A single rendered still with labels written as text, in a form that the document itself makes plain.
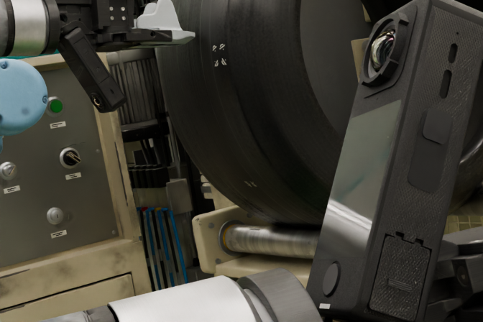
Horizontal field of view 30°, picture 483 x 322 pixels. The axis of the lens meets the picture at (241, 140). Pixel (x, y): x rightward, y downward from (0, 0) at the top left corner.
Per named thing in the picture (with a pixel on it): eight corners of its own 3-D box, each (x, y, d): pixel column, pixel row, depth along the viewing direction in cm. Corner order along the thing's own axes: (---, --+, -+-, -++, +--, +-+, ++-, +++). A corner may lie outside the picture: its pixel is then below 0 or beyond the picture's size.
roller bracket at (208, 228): (200, 274, 150) (190, 216, 150) (380, 219, 171) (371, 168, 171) (210, 275, 148) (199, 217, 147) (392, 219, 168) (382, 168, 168)
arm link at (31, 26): (17, 52, 105) (-3, 60, 112) (55, 51, 107) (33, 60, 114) (12, -13, 105) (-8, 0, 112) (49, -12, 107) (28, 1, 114)
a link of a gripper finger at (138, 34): (177, 27, 115) (113, 27, 111) (177, 39, 115) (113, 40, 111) (160, 33, 119) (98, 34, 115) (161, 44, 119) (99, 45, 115)
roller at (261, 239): (215, 236, 150) (233, 218, 151) (231, 256, 151) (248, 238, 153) (346, 246, 120) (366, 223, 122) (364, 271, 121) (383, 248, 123)
